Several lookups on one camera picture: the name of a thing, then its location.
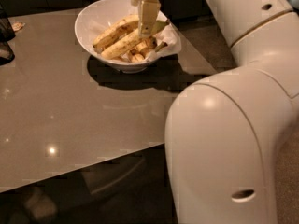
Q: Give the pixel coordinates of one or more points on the white paper liner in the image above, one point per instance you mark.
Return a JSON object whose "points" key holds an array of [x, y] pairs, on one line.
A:
{"points": [[170, 37]]}

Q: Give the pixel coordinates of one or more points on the black mesh container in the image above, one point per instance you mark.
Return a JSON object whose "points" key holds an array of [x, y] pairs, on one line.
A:
{"points": [[6, 34]]}

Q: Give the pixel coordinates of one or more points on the small bananas bunch in bowl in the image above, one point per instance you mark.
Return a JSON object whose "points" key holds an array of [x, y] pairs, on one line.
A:
{"points": [[142, 50]]}

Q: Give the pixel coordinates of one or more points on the white ceramic bowl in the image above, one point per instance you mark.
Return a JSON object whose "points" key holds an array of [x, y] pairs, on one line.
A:
{"points": [[96, 18]]}

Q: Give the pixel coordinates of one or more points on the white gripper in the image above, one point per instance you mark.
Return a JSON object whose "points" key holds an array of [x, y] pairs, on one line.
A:
{"points": [[147, 16]]}

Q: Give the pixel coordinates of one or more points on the long front yellow banana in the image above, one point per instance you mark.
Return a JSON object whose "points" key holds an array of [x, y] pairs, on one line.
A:
{"points": [[131, 40]]}

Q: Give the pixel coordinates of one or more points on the rear yellow banana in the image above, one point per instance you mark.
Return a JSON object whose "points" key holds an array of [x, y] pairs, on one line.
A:
{"points": [[122, 27]]}

